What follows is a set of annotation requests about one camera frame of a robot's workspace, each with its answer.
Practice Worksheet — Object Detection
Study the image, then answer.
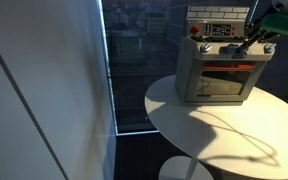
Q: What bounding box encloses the large red round stove button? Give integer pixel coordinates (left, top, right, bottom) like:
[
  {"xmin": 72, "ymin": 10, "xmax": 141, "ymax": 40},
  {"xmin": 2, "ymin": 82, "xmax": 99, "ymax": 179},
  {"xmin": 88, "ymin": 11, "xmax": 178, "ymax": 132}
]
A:
[{"xmin": 189, "ymin": 25, "xmax": 201, "ymax": 36}]

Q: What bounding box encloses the grey toy stove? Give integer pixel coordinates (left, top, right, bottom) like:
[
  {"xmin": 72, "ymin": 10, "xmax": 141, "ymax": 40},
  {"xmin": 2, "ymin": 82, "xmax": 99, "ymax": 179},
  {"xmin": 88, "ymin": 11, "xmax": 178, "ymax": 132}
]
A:
[{"xmin": 174, "ymin": 4, "xmax": 278, "ymax": 107}]

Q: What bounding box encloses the thin window frame bar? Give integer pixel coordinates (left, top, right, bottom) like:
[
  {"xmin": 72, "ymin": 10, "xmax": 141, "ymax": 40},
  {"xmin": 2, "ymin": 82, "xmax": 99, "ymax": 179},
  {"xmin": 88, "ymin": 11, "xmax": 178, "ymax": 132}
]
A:
[{"xmin": 247, "ymin": 0, "xmax": 261, "ymax": 24}]

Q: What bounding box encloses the red oven door handle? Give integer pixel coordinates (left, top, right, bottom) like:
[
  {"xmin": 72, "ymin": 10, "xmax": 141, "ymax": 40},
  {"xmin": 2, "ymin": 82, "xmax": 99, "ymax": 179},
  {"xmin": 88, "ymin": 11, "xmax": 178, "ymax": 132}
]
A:
[{"xmin": 202, "ymin": 63, "xmax": 257, "ymax": 71}]

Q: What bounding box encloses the white table pedestal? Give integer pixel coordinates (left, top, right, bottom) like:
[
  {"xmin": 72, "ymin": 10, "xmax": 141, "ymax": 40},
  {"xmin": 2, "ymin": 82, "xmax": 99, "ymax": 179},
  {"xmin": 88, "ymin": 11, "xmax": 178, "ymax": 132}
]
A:
[{"xmin": 158, "ymin": 155, "xmax": 215, "ymax": 180}]

